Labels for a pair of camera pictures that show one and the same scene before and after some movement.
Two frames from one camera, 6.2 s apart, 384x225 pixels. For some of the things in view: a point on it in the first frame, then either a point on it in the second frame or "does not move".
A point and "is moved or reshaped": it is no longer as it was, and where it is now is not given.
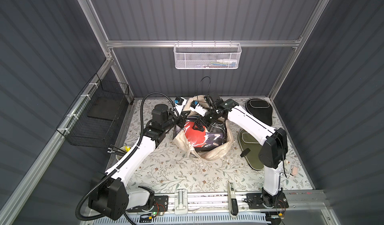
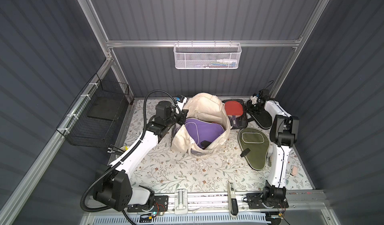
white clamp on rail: [181, 201] does not move
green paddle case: [250, 146] does not move
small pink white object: [294, 170] does not move
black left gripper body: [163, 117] does not move
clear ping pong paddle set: [215, 135] is moved or reshaped
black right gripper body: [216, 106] -> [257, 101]
